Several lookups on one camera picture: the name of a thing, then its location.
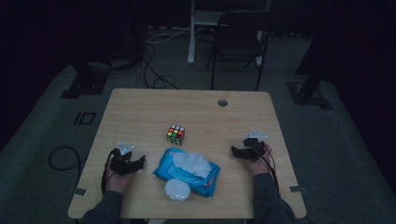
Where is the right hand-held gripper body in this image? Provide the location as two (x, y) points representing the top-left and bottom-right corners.
(242, 130), (269, 162)

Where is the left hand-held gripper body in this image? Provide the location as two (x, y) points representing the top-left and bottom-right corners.
(107, 141), (138, 177)

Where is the person's right hand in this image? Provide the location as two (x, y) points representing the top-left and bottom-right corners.
(247, 143), (274, 177)

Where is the person's left hand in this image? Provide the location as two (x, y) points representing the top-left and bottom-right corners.
(104, 161), (135, 194)

